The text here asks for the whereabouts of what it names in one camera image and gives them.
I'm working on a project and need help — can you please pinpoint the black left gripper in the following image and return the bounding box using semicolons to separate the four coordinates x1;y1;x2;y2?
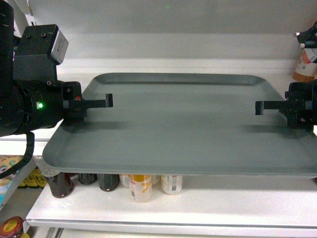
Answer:
18;80;113;131

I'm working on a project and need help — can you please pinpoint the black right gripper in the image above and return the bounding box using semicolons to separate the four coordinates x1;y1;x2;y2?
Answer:
255;80;317;134

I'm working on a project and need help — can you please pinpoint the grey rectangular serving tray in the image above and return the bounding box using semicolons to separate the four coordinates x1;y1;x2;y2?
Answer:
43;73;317;178

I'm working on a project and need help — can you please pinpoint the orange tea bottle left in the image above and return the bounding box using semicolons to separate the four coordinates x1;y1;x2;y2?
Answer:
293;48;317;82

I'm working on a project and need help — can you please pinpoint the orange juice bottle back left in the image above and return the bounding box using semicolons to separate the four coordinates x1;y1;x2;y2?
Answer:
119;174;130;188

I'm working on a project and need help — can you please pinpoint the dark soy sauce bottle middle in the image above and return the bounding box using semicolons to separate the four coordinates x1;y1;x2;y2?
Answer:
78;174;98;185

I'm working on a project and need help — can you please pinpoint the dark soy sauce bottle right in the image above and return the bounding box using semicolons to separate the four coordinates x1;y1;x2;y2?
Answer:
97;174;119;192

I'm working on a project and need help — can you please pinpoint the white middle shelf board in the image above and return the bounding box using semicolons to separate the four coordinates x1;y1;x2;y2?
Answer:
26;177;317;237

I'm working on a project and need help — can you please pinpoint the orange juice bottle right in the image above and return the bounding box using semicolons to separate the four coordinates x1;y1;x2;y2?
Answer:
161;175;183;195

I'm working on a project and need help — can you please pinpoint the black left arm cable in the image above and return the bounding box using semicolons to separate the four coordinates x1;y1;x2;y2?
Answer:
0;131;35;179

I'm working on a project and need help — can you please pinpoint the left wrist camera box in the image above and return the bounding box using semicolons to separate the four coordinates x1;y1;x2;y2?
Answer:
13;24;69;86

